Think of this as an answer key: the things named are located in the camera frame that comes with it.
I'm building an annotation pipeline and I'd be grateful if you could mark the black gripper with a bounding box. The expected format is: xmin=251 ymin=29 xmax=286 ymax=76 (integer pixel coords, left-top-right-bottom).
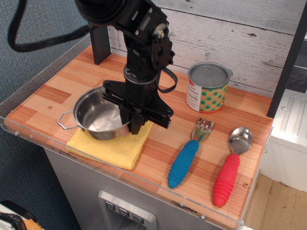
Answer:
xmin=103 ymin=80 xmax=174 ymax=134

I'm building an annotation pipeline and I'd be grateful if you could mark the small steel pot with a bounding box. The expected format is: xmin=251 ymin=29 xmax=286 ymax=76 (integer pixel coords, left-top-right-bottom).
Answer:
xmin=57 ymin=86 xmax=130 ymax=140

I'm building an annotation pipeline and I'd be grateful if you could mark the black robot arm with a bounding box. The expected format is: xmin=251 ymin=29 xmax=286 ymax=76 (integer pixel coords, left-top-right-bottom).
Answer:
xmin=76 ymin=0 xmax=177 ymax=134

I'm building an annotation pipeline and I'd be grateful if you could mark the yellow folded cloth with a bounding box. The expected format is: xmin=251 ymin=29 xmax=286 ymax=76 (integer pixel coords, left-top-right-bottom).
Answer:
xmin=66 ymin=121 xmax=153 ymax=170

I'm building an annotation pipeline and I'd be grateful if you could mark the toy food can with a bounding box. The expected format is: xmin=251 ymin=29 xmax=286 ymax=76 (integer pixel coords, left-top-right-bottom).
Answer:
xmin=186 ymin=62 xmax=233 ymax=113

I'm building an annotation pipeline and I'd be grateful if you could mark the grey toy fridge cabinet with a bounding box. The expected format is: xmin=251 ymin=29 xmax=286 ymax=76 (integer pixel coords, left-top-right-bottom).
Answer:
xmin=44 ymin=147 xmax=226 ymax=230

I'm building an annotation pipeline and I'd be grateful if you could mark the black and orange object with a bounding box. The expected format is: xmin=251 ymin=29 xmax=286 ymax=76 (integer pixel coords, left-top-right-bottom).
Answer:
xmin=0 ymin=200 xmax=43 ymax=230

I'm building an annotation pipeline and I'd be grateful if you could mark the white toy furniture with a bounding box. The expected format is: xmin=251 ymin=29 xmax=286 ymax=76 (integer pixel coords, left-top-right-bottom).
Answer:
xmin=260 ymin=90 xmax=307 ymax=192

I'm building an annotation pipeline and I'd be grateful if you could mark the blue handled fork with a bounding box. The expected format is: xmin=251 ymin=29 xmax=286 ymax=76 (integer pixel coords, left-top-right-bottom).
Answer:
xmin=167 ymin=118 xmax=214 ymax=189

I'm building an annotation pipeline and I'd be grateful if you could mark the dark left post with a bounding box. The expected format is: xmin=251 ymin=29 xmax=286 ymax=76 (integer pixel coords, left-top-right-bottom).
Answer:
xmin=89 ymin=23 xmax=111 ymax=65

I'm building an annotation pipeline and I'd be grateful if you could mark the dark post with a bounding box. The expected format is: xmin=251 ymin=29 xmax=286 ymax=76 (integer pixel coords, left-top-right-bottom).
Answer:
xmin=89 ymin=23 xmax=111 ymax=65
xmin=267 ymin=3 xmax=307 ymax=118

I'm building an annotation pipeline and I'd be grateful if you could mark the black braided cable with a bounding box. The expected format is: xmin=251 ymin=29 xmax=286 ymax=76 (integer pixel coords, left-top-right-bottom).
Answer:
xmin=7 ymin=0 xmax=91 ymax=53

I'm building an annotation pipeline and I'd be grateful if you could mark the red handled spoon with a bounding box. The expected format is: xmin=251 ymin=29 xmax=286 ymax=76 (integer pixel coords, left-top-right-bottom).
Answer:
xmin=213 ymin=127 xmax=252 ymax=207

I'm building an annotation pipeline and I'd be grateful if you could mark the clear acrylic guard rail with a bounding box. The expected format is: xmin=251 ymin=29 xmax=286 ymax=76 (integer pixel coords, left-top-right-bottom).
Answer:
xmin=1 ymin=37 xmax=272 ymax=230

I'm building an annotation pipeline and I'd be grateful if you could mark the dark right post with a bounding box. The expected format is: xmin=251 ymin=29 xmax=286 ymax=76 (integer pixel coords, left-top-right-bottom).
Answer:
xmin=267 ymin=3 xmax=307 ymax=118

